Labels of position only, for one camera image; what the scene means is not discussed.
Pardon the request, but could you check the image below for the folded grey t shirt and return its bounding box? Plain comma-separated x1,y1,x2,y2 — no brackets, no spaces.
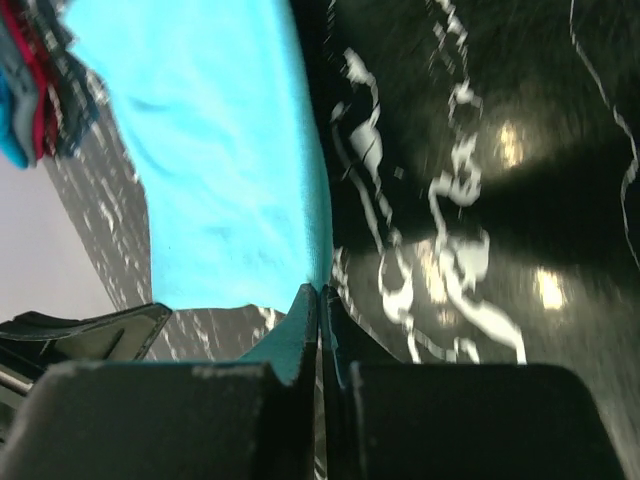
1,19,39,168

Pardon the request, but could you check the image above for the folded red t shirt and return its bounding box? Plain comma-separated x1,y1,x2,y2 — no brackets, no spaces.
1,1,59,169

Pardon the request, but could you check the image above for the light blue t shirt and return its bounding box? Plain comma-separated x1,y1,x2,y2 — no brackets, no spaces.
62,1,332,312

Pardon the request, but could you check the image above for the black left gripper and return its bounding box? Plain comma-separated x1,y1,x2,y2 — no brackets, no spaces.
1,303,172,440

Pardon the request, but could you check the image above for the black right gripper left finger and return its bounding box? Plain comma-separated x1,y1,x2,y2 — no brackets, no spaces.
1,285,318,479

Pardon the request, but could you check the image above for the folded blue t shirt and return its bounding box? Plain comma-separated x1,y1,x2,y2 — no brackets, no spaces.
0,74,28,170

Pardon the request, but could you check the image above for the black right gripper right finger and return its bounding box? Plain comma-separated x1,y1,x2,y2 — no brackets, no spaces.
319,287,624,479

